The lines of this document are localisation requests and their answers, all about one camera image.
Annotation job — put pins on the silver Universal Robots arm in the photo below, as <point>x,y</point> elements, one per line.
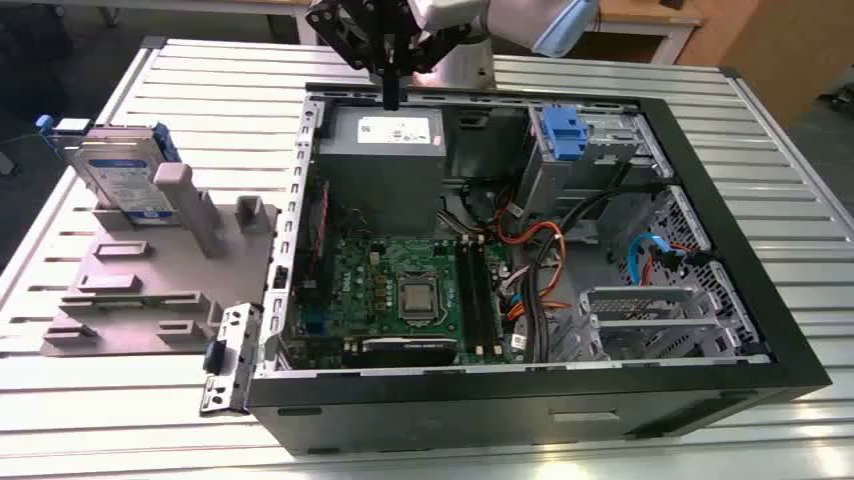
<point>461,65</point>

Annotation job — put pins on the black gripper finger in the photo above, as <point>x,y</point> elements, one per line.
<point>434,52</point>
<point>348,40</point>

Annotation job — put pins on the green RAM stick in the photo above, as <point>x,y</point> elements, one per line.
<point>128,301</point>

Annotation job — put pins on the black RAM slot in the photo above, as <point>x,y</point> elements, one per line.
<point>469,295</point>
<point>477,295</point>
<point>487,295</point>

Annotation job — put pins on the green motherboard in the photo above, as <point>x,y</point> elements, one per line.
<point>434,250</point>

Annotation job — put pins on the metal slot bracket blue latch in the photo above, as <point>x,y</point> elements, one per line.
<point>241,350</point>

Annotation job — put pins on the wooden cabinet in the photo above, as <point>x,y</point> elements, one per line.
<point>768,40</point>

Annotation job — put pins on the wooden desk white frame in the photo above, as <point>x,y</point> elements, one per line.
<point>635,22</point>

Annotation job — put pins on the black graphics card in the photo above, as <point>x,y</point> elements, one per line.
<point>401,350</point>

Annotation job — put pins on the blue plastic drive latch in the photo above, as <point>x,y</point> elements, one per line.
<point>564,135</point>

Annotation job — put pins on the grey parts rack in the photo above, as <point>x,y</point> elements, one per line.
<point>168,280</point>

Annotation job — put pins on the black open PC case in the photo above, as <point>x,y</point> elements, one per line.
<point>468,415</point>

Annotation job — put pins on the CPU socket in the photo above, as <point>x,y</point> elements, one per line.
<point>401,320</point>

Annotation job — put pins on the grey power supply unit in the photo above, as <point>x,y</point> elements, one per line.
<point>381,190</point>

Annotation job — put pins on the hard disk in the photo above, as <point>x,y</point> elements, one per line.
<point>121,175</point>

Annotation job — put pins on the grey metal drive cage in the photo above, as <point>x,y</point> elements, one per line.
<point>555,180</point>

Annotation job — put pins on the silver CPU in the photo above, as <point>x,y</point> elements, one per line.
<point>418,299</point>

